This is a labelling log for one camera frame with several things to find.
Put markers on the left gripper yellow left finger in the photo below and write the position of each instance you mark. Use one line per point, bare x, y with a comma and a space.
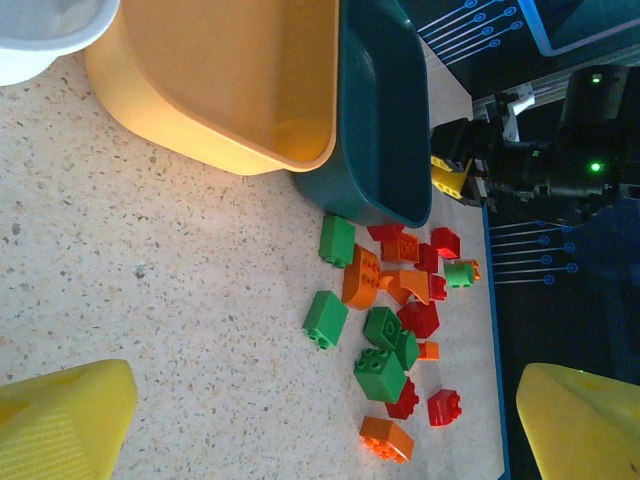
60, 425

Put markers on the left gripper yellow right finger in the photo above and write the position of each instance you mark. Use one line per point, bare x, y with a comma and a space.
585, 430

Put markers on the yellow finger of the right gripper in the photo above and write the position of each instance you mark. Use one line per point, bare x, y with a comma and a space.
457, 140
450, 181

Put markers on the long red lego brick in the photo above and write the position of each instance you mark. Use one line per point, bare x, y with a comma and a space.
385, 232

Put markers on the small orange lego brick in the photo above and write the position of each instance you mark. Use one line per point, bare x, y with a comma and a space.
429, 351
475, 270

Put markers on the small green lego brick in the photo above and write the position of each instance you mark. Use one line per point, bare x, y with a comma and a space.
459, 276

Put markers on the small red lego brick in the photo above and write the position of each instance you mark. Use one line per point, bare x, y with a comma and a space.
438, 287

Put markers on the curved orange lego brick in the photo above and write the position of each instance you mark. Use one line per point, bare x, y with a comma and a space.
412, 285

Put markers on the large orange lego brick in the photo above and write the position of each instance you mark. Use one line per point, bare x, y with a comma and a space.
361, 277

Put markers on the dark green lego brick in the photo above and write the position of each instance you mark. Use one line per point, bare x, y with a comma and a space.
382, 327

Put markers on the large green lego brick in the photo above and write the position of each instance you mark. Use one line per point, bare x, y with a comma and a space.
380, 375

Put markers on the dark teal plastic container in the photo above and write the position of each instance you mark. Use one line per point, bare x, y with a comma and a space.
390, 125

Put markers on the yellow plastic container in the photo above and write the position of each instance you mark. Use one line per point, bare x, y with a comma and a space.
225, 75

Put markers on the white plastic container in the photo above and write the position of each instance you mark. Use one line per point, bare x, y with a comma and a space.
30, 45

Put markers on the aluminium frame post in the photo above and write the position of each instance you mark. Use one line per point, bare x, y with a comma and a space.
545, 90

